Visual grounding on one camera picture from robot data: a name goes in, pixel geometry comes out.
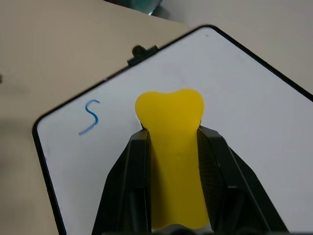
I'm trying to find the black-framed whiteboard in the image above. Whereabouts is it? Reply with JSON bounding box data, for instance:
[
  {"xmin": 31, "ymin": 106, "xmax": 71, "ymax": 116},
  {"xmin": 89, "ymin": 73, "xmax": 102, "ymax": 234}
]
[{"xmin": 32, "ymin": 24, "xmax": 313, "ymax": 235}]

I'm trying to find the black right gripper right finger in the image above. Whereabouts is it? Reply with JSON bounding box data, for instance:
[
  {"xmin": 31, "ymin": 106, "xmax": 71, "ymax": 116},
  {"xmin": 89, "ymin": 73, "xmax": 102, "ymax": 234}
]
[{"xmin": 197, "ymin": 125, "xmax": 291, "ymax": 235}]

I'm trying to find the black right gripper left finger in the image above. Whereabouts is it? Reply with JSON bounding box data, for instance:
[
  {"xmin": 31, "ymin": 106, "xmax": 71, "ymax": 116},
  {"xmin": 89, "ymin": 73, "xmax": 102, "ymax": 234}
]
[{"xmin": 91, "ymin": 128, "xmax": 153, "ymax": 235}]

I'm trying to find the black whiteboard clip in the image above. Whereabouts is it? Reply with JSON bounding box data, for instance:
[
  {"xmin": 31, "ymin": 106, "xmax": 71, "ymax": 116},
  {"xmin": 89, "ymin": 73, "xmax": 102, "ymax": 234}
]
[{"xmin": 127, "ymin": 45, "xmax": 159, "ymax": 67}]

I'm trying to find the teal round object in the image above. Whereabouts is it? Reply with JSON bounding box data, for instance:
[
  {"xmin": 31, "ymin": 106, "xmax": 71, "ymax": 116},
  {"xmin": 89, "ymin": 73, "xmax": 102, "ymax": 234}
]
[{"xmin": 146, "ymin": 0, "xmax": 163, "ymax": 15}]

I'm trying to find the yellow bone-shaped eraser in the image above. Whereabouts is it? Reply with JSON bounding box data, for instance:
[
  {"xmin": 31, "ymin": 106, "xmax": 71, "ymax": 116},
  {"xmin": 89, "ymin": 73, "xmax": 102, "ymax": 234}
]
[{"xmin": 134, "ymin": 88, "xmax": 209, "ymax": 231}]

